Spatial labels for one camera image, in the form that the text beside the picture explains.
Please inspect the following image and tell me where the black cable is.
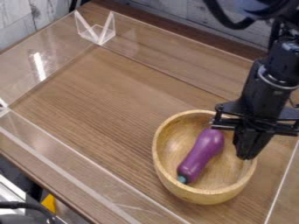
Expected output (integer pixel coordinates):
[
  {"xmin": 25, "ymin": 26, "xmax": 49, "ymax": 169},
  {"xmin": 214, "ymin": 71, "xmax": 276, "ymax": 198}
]
[{"xmin": 0, "ymin": 200, "xmax": 56, "ymax": 224}]

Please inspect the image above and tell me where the clear acrylic corner bracket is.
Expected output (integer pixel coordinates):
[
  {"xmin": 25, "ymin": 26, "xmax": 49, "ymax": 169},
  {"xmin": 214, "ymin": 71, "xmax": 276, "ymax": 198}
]
[{"xmin": 73, "ymin": 11, "xmax": 116, "ymax": 46}]

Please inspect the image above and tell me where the purple toy eggplant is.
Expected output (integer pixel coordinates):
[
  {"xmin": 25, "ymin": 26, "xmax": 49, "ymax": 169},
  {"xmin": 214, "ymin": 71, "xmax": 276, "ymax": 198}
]
[{"xmin": 176, "ymin": 129, "xmax": 224, "ymax": 185}]

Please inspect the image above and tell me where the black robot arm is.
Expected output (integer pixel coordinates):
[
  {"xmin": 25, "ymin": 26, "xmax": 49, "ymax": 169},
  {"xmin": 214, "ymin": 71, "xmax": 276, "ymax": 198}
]
[{"xmin": 203, "ymin": 0, "xmax": 299, "ymax": 160}]

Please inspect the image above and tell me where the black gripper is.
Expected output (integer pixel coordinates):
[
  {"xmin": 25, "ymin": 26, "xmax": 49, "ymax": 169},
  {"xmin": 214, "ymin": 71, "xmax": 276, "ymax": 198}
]
[{"xmin": 211, "ymin": 59, "xmax": 299, "ymax": 159}]

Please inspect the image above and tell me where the brown wooden bowl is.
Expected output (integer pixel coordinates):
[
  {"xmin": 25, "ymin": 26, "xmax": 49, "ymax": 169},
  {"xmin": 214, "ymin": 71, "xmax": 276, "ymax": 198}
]
[{"xmin": 152, "ymin": 109, "xmax": 258, "ymax": 205}]

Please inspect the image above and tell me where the clear acrylic wall panel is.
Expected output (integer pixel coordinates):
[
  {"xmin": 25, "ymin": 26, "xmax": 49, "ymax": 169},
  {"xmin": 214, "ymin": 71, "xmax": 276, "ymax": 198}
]
[{"xmin": 0, "ymin": 99, "xmax": 191, "ymax": 224}]

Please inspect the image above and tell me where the yellow black device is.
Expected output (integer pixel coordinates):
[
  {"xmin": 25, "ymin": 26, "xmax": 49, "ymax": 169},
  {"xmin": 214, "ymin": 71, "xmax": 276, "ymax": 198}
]
[{"xmin": 40, "ymin": 192, "xmax": 80, "ymax": 224}]

